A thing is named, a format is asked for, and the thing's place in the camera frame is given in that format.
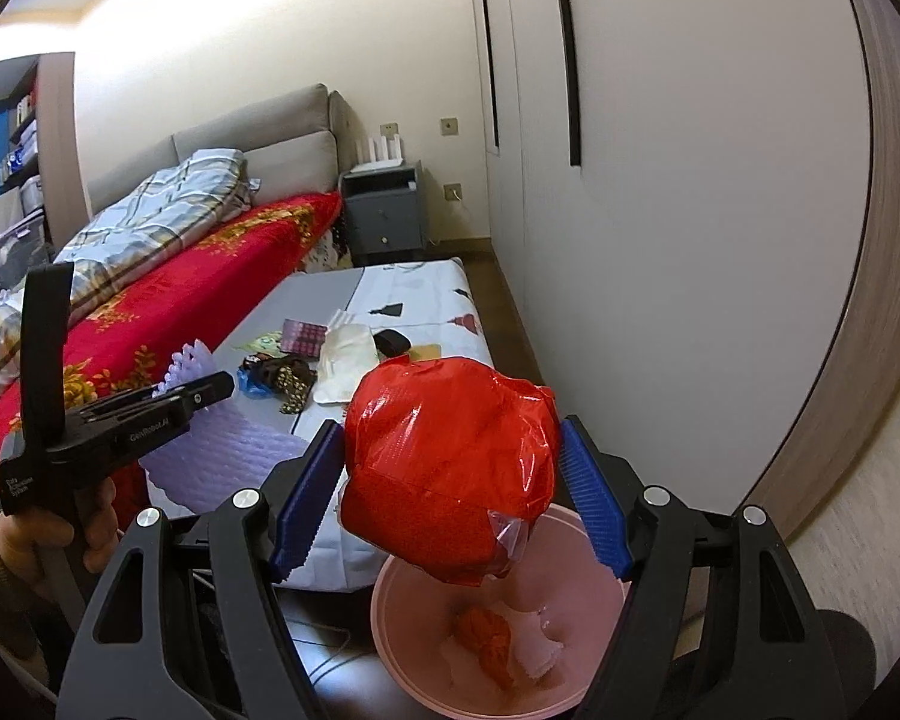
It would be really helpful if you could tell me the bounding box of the red plastic bag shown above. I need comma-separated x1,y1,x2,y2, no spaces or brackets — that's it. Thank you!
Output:
340,358,560,587

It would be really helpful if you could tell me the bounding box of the black pink printed packet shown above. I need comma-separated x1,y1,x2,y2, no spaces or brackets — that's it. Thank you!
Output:
279,319,328,359

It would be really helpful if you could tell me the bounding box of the black elastic band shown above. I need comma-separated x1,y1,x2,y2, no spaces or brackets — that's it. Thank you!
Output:
374,328,413,359

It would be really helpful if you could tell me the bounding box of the pink trash bin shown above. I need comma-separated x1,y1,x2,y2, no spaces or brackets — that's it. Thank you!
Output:
370,505,628,718

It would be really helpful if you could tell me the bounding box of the left hand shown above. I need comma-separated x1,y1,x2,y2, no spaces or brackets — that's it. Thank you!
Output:
0,478,119,600

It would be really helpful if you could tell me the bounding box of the brown floral cloth scrunchie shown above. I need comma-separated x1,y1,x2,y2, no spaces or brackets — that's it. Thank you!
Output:
238,355,317,415

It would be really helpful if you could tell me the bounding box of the printed white grey tablecloth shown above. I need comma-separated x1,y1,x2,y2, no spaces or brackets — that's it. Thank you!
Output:
139,257,497,592

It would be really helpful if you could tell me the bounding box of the blue plastic bag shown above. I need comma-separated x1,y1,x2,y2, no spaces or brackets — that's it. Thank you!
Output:
237,369,272,400

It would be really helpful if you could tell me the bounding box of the red floral bedspread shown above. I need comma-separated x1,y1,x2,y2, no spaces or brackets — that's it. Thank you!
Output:
0,190,344,519

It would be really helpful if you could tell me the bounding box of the white crumpled paper bag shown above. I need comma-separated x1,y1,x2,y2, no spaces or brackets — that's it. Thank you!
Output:
313,323,379,406

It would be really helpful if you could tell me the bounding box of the green printed wrapper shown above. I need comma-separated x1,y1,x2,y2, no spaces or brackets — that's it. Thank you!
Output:
233,330,283,358

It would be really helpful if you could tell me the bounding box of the dark grey nightstand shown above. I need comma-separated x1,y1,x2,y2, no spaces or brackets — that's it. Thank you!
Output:
340,163,427,259

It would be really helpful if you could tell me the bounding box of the wooden shelf unit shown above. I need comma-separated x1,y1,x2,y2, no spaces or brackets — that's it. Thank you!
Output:
0,52,89,254

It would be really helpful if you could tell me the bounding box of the plaid folded quilt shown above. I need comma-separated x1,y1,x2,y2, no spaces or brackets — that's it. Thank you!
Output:
0,148,251,398

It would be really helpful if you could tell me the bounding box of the white router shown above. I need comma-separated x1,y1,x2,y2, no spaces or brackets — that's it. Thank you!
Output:
352,135,404,174

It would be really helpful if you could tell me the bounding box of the grey upholstered headboard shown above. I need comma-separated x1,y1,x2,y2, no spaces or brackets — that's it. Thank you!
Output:
87,83,357,213

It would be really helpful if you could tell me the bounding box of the white wardrobe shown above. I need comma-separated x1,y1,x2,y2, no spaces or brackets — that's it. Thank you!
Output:
473,0,900,535

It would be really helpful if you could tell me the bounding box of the wall socket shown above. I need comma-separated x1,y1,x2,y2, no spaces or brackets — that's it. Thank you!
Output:
443,184,463,202

